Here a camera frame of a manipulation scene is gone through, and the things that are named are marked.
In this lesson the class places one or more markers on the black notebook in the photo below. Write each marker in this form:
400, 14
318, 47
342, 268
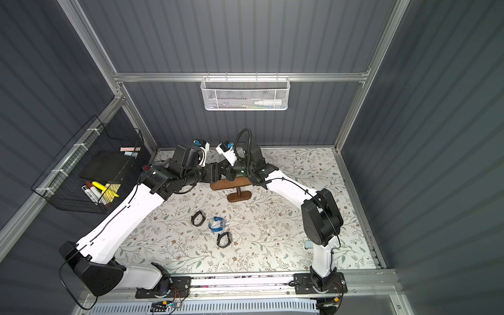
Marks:
108, 167

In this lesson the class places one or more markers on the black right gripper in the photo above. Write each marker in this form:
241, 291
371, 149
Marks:
230, 172

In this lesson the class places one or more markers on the white tube in basket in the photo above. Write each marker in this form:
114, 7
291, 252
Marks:
270, 103

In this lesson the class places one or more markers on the black slim watch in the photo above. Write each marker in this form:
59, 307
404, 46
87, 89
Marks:
198, 219

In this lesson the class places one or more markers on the blue transparent watch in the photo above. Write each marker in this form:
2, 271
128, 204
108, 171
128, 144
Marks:
217, 224

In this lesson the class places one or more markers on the white wire mesh basket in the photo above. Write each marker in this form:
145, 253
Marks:
228, 95

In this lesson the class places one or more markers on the black round watch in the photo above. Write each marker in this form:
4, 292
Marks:
224, 239

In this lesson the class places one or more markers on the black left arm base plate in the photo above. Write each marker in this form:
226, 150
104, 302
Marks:
172, 288

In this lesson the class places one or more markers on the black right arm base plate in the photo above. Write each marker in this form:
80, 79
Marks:
312, 283

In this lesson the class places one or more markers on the black wire wall basket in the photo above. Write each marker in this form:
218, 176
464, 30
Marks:
61, 186

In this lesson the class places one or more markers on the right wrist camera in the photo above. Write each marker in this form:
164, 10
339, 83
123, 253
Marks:
226, 149

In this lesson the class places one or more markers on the yellow highlighter marker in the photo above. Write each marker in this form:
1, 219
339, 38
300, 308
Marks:
108, 190

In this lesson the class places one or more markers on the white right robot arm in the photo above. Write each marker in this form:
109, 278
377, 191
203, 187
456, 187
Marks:
322, 220

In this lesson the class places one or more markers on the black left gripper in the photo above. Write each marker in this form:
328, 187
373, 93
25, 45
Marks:
212, 173

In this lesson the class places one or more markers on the white marker in basket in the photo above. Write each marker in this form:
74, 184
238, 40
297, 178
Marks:
90, 194

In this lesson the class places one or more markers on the brown wooden watch stand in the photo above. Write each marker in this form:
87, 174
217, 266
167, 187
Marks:
238, 183

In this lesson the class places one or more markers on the light blue eraser case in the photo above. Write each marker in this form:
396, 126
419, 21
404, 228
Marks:
308, 245

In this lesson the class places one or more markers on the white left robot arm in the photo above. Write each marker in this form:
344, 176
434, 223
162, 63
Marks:
92, 258

